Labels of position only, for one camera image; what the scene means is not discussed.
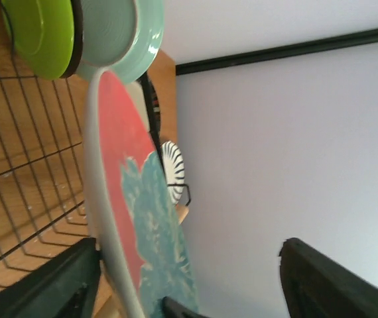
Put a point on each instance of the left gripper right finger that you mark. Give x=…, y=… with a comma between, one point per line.
x=316, y=286

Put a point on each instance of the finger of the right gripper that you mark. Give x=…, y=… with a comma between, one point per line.
x=173, y=309

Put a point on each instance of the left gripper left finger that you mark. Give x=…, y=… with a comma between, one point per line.
x=66, y=286

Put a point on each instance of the red and teal flower plate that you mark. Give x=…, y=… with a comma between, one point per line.
x=129, y=209

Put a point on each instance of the black wire dish rack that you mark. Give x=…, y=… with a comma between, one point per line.
x=42, y=210

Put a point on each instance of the green striped rim plate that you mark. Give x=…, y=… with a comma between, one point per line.
x=174, y=170

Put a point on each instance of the plain lime green plate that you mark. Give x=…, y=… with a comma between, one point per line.
x=42, y=33

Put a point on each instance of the mint green flower plate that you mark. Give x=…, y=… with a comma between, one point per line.
x=122, y=36

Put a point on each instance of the dark red flower plate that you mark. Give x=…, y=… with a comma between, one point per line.
x=78, y=40

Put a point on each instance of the black rimmed beige plate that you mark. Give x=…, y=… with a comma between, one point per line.
x=145, y=99

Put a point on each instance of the right black frame post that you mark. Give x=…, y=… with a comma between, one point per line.
x=360, y=38

